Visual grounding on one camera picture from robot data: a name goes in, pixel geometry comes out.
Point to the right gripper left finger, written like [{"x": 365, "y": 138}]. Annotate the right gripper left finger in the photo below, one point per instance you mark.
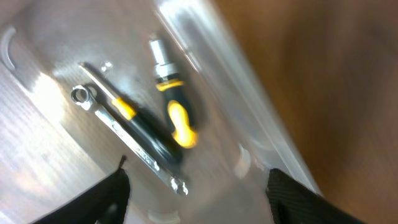
[{"x": 105, "y": 202}]

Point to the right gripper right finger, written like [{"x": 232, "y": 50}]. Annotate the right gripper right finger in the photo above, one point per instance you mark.
[{"x": 293, "y": 203}]

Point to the slim black yellow screwdriver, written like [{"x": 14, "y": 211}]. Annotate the slim black yellow screwdriver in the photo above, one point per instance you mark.
[{"x": 149, "y": 136}]

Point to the silver combination wrench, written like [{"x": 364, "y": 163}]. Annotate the silver combination wrench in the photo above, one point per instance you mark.
[{"x": 83, "y": 97}]

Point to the stubby yellow black screwdriver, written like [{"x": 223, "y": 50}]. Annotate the stubby yellow black screwdriver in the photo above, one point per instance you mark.
[{"x": 179, "y": 113}]

